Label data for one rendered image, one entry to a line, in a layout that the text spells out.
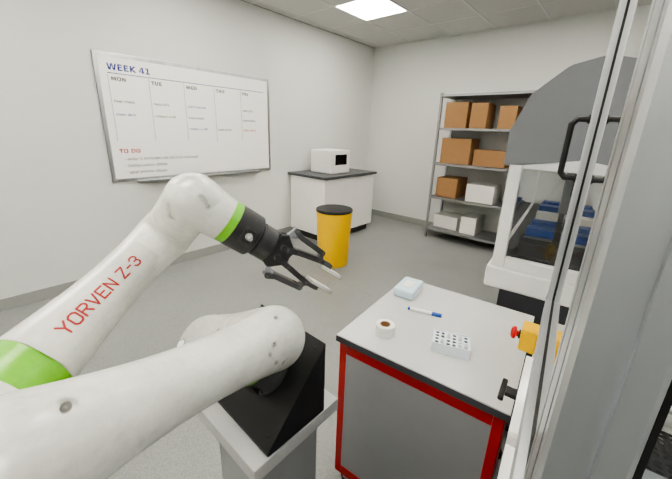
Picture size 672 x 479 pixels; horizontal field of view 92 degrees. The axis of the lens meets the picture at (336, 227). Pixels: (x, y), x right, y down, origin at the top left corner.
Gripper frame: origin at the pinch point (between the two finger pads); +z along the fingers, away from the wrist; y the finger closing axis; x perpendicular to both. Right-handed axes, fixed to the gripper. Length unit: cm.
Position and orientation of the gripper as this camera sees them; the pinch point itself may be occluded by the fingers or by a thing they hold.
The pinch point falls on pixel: (324, 277)
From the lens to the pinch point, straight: 80.5
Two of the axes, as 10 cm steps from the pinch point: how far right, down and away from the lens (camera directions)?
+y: 5.6, -8.3, 0.3
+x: -4.1, -2.4, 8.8
